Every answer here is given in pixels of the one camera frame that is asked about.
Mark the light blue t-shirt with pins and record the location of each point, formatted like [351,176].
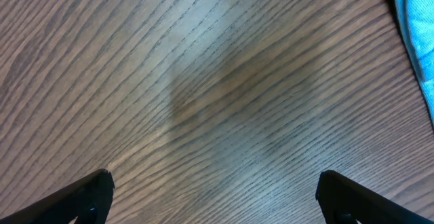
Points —
[416,26]

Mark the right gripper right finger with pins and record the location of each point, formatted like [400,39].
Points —
[344,201]

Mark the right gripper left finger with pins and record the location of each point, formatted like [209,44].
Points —
[87,200]

